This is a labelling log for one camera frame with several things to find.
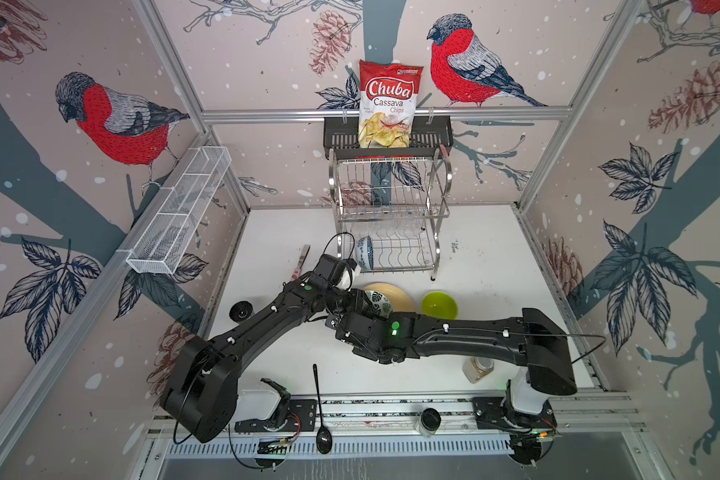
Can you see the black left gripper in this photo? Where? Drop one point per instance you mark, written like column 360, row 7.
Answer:
column 357, row 302

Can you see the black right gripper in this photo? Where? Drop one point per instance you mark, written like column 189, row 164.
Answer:
column 372, row 320

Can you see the yellow cream plate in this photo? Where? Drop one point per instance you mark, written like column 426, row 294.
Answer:
column 401, row 301

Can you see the blue floral white bowl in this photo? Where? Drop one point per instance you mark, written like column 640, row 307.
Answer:
column 365, row 253

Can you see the lime green bowl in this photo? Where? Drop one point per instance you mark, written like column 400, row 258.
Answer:
column 439, row 305

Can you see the green leaf pattern bowl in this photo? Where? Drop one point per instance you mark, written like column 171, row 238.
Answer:
column 380, row 303

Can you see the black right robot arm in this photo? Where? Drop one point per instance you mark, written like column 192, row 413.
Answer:
column 531, row 340

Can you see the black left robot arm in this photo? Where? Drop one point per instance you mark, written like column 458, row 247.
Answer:
column 201, row 392

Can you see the chrome two-tier dish rack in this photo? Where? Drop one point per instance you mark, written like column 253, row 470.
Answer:
column 399, row 201

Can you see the black lid spice jar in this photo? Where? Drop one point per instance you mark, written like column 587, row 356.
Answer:
column 241, row 311

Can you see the black spoon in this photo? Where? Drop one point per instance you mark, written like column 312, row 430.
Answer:
column 323, row 438

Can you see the silver lid spice jar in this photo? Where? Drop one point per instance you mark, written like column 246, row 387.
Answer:
column 475, row 368

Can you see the red cassava chips bag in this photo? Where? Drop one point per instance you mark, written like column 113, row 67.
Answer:
column 388, row 92

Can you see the pink spotted handle knife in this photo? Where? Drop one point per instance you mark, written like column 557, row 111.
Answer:
column 301, row 260

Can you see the black lid jar on rail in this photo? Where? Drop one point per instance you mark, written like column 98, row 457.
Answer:
column 429, row 422

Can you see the black wall shelf basket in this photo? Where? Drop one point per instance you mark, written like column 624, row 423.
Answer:
column 375, row 138

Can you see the white wire mesh basket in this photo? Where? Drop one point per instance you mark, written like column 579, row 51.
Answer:
column 168, row 235

